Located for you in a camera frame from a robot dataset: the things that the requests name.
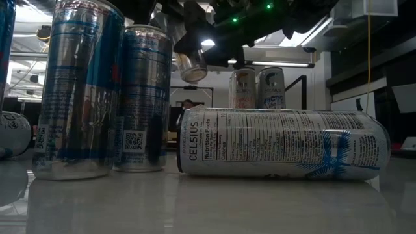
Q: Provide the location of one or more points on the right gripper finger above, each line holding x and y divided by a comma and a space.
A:
191, 19

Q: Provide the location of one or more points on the white slim beverage can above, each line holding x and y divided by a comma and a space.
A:
193, 68

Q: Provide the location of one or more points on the white Celsius can pineapple print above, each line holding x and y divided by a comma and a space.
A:
243, 87

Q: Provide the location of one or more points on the white Celsius can blue band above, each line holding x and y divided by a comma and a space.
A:
272, 87

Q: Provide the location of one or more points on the silver blue Red Bull can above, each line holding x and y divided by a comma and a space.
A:
78, 97
146, 97
5, 32

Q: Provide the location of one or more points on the white tube light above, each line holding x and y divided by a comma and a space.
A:
279, 64

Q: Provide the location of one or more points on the person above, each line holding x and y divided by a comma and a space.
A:
187, 105

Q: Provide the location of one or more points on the white Celsius can palm print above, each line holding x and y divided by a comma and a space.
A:
276, 143

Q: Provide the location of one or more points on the white ceiling box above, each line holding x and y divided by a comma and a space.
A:
373, 8

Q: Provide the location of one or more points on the grey metal rack beams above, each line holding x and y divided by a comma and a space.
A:
26, 55

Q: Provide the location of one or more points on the white paper sheet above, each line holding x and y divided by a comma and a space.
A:
404, 97

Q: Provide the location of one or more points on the red strip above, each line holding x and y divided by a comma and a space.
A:
395, 146

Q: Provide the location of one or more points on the small white box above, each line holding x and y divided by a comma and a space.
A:
409, 143

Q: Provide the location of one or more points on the tall silver Red Bull can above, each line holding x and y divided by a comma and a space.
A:
13, 133

